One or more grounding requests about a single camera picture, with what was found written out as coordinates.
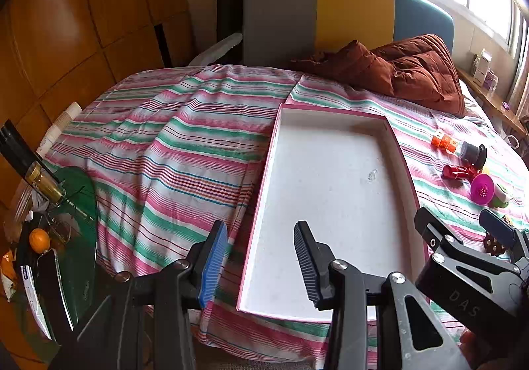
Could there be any black tablet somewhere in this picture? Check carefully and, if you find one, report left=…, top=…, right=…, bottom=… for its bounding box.
left=20, top=250, right=75, bottom=342

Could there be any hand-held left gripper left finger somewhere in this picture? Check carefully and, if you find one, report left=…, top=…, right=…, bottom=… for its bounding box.
left=50, top=220, right=230, bottom=370

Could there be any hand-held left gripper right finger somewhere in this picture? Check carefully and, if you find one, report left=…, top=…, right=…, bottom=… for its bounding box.
left=293, top=220, right=472, bottom=370

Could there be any wooden shelf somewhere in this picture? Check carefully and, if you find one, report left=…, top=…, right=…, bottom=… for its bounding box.
left=457, top=66, right=529, bottom=139

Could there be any dark bottle with gold band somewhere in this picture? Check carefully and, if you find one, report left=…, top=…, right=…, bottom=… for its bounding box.
left=0, top=120, right=67, bottom=205

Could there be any brown quilted jacket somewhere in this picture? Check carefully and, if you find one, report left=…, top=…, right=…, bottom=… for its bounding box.
left=291, top=35, right=466, bottom=119

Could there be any orange fruit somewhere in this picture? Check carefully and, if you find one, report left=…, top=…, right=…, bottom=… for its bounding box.
left=29, top=228, right=51, bottom=253

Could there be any white tray with pink rim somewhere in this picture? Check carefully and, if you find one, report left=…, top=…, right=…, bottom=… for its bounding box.
left=236, top=103, right=430, bottom=323

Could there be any red metallic cylinder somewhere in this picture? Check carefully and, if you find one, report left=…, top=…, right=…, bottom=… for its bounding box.
left=442, top=164, right=476, bottom=181

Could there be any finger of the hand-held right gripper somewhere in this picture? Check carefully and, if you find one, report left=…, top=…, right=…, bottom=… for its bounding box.
left=479, top=208, right=523, bottom=268
left=414, top=207, right=456, bottom=257

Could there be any beige curtain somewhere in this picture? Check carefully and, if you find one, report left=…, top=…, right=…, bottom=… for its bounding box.
left=506, top=23, right=529, bottom=119

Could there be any grey cylinder with black base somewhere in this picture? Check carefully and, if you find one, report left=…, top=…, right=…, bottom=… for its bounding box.
left=460, top=141, right=488, bottom=170

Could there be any magenta perforated plastic piece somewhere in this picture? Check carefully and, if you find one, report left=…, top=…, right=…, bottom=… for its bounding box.
left=470, top=174, right=495, bottom=202

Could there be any striped bedsheet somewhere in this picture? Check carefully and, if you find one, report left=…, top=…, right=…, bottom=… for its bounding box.
left=39, top=64, right=529, bottom=366

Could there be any person's right hand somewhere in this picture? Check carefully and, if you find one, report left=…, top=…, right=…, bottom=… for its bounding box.
left=460, top=331, right=490, bottom=368

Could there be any grey yellow blue headboard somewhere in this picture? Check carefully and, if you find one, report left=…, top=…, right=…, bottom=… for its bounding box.
left=242, top=0, right=455, bottom=67

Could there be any orange snack bag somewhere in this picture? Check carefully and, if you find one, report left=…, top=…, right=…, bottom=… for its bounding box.
left=0, top=254, right=19, bottom=300

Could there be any orange plastic block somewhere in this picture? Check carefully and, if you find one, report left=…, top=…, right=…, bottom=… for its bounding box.
left=430, top=132, right=460, bottom=154

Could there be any white box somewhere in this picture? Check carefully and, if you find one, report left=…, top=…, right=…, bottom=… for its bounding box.
left=473, top=50, right=492, bottom=84

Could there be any black rolled mat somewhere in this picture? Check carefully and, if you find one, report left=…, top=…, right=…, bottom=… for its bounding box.
left=217, top=0, right=251, bottom=65

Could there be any green glass side table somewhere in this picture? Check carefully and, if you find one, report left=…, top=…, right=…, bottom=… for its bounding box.
left=17, top=166, right=100, bottom=358

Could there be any green and white round toy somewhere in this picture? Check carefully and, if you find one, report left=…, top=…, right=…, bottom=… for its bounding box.
left=490, top=184, right=511, bottom=209

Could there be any brown flower-shaped lid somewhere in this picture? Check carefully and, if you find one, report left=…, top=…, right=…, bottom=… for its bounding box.
left=484, top=232, right=507, bottom=257

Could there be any stack of paper cups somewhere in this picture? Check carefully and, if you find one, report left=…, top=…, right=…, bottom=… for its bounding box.
left=36, top=101, right=83, bottom=160

